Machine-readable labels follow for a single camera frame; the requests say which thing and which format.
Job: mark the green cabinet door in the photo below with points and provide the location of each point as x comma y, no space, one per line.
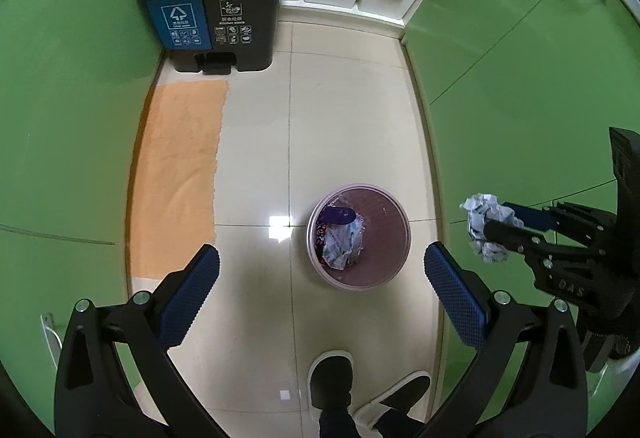
70,118
500,68

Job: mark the person's left slipper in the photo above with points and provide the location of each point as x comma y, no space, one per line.
331,378

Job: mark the orange floor mat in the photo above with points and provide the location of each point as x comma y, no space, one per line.
175,178

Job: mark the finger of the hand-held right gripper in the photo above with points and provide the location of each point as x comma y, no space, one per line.
510,235
530,217

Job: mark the person's right hand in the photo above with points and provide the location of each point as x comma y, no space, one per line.
624,343

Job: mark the white printed plastic bag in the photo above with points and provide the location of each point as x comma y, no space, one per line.
345,243

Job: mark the pink round wastebasket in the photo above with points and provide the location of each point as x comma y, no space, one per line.
380,218

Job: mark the person's slipper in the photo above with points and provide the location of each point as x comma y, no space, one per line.
397,395
331,378

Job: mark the person's dark trouser leg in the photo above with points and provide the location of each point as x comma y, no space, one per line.
350,425

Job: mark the person's right slipper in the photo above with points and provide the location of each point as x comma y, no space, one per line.
397,395

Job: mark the white paper ball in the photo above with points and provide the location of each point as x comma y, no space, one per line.
482,213

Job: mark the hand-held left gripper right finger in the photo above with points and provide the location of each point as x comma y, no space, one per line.
455,298

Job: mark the black two-compartment pedal bin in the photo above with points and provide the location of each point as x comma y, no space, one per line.
215,13

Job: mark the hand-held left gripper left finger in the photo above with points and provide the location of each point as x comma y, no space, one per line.
192,298

